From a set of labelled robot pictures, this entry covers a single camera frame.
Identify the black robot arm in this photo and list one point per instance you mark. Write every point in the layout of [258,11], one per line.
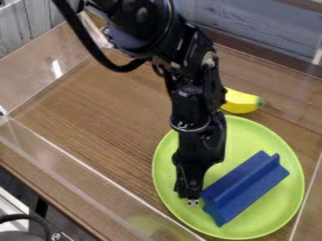
[147,30]

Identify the blue plastic block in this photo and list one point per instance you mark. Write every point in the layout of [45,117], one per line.
[244,186]

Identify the green round plate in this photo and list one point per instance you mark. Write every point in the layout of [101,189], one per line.
[266,215]

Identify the clear acrylic enclosure wall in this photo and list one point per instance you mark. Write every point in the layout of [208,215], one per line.
[81,133]

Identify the yellow toy banana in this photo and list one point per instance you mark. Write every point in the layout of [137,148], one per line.
[241,103]

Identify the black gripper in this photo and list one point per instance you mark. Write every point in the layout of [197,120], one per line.
[201,150]

